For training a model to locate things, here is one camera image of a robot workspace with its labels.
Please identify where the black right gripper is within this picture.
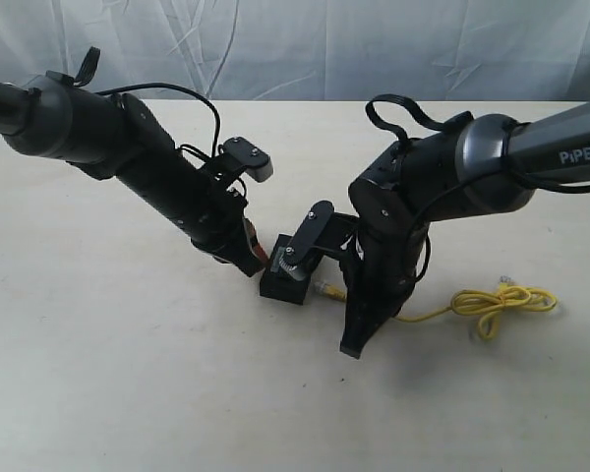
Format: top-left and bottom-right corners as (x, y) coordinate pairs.
(339, 235), (423, 359)

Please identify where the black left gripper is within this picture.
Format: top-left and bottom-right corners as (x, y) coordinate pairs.
(176, 187), (268, 277)

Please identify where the black network switch box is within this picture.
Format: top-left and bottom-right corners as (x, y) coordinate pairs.
(260, 233), (321, 305)

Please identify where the yellow ethernet cable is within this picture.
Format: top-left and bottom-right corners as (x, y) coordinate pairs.
(313, 275), (560, 343)

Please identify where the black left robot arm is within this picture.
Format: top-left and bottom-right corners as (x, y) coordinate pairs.
(0, 47), (273, 276)

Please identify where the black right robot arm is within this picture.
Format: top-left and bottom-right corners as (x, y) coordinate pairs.
(339, 93), (590, 358)

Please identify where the white wrinkled backdrop curtain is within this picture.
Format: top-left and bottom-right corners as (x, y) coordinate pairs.
(0, 1), (590, 101)

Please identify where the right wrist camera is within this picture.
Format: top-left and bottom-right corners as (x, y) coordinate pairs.
(279, 200), (359, 281)

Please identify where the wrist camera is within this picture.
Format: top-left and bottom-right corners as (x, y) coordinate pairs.
(217, 137), (273, 183)
(279, 200), (359, 281)

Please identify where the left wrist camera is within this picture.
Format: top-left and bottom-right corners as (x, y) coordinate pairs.
(217, 137), (273, 183)

